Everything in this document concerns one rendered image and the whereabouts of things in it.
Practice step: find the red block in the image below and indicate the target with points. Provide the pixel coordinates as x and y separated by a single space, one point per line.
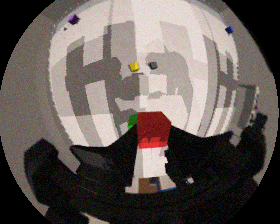
152 129

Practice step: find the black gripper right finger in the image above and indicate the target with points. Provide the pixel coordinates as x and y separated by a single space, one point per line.
190 151

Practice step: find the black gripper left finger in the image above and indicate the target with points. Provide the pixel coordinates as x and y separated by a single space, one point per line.
119 156

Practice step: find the purple block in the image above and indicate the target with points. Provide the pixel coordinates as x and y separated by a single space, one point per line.
73 19

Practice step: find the blue cube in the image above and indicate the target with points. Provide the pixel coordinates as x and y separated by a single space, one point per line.
229 30

